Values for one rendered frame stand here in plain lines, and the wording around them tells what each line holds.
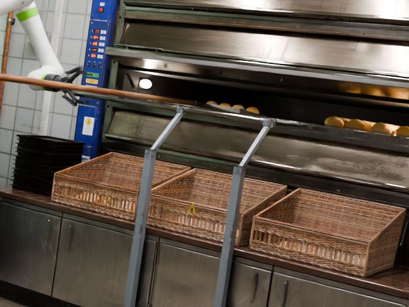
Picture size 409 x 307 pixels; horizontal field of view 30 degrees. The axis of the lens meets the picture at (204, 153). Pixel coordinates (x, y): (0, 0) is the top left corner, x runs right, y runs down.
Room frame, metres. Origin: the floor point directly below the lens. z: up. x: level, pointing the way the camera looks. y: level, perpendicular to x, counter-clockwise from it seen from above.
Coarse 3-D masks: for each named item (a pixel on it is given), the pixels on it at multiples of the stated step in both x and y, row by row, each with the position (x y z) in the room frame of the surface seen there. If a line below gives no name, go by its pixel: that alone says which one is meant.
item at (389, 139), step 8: (120, 96) 4.43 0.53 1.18; (176, 104) 4.24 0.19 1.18; (232, 112) 4.06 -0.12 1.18; (280, 120) 3.92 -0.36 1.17; (288, 128) 3.89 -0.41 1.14; (296, 128) 3.87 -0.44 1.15; (304, 128) 3.85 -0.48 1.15; (312, 128) 3.83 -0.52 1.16; (320, 128) 3.81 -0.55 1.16; (328, 128) 3.79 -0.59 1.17; (336, 128) 3.77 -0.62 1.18; (344, 136) 3.74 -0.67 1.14; (352, 136) 3.72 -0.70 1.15; (360, 136) 3.70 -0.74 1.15; (368, 136) 3.68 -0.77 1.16; (376, 136) 3.66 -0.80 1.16; (384, 136) 3.64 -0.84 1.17; (392, 136) 3.63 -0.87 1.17; (400, 136) 3.61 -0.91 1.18; (400, 144) 3.60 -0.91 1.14; (408, 144) 3.58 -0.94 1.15
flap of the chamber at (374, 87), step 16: (128, 64) 4.42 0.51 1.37; (144, 64) 4.32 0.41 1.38; (160, 64) 4.22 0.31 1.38; (176, 64) 4.13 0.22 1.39; (192, 64) 4.03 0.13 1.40; (208, 64) 3.98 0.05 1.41; (224, 64) 3.94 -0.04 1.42; (256, 80) 4.03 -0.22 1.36; (272, 80) 3.95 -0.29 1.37; (288, 80) 3.86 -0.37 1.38; (304, 80) 3.79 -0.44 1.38; (320, 80) 3.71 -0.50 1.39; (336, 80) 3.64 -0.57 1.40; (352, 80) 3.59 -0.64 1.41; (368, 80) 3.55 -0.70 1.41; (384, 80) 3.52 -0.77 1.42; (384, 96) 3.70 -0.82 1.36; (400, 96) 3.63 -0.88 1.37
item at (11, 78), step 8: (0, 80) 3.26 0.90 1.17; (8, 80) 3.28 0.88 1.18; (16, 80) 3.32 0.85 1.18; (24, 80) 3.36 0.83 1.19; (32, 80) 3.40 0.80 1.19; (40, 80) 3.45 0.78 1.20; (48, 80) 3.50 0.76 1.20; (64, 88) 3.60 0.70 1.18; (72, 88) 3.64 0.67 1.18; (80, 88) 3.69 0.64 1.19; (88, 88) 3.74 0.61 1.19; (96, 88) 3.80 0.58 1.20; (104, 88) 3.86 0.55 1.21; (128, 96) 4.03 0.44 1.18; (136, 96) 4.09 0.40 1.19; (144, 96) 4.15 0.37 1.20; (152, 96) 4.22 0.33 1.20; (160, 96) 4.30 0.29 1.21; (184, 104) 4.52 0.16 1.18; (192, 104) 4.59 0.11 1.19
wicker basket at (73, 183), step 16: (96, 160) 4.27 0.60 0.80; (112, 160) 4.37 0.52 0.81; (128, 160) 4.32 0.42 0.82; (64, 176) 3.95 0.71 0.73; (80, 176) 4.18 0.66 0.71; (96, 176) 4.30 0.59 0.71; (112, 176) 4.33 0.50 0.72; (128, 176) 4.29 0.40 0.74; (160, 176) 4.19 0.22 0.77; (176, 176) 4.00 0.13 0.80; (64, 192) 4.07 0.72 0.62; (80, 192) 3.90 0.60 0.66; (96, 192) 3.85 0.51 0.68; (112, 192) 3.80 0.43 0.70; (128, 192) 3.74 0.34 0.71; (96, 208) 3.84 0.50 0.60; (112, 208) 3.79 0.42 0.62; (128, 208) 3.74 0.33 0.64
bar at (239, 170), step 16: (80, 96) 4.11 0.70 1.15; (96, 96) 4.04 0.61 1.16; (112, 96) 4.00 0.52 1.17; (192, 112) 3.75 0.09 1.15; (208, 112) 3.70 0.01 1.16; (224, 112) 3.67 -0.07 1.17; (160, 144) 3.65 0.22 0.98; (256, 144) 3.45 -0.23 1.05; (144, 160) 3.59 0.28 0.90; (144, 176) 3.59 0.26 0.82; (240, 176) 3.34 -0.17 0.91; (144, 192) 3.58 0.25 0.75; (240, 192) 3.36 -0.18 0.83; (144, 208) 3.58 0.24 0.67; (144, 224) 3.59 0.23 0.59; (224, 240) 3.35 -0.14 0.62; (224, 256) 3.35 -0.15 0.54; (128, 272) 3.59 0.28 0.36; (224, 272) 3.34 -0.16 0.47; (128, 288) 3.59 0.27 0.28; (224, 288) 3.34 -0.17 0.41; (128, 304) 3.58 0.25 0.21; (224, 304) 3.36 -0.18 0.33
